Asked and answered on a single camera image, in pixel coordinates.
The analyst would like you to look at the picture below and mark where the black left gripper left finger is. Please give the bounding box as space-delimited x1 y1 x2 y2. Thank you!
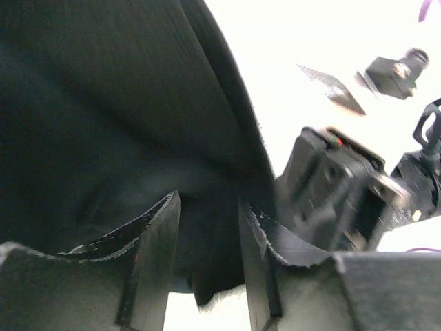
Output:
1 192 181 331

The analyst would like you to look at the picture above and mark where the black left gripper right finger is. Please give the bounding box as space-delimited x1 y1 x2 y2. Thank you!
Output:
239 202 440 330

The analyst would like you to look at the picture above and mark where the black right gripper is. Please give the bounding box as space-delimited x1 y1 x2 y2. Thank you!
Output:
276 127 412 251

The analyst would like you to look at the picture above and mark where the black underwear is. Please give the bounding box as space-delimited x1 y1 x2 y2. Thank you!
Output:
1 1 274 306

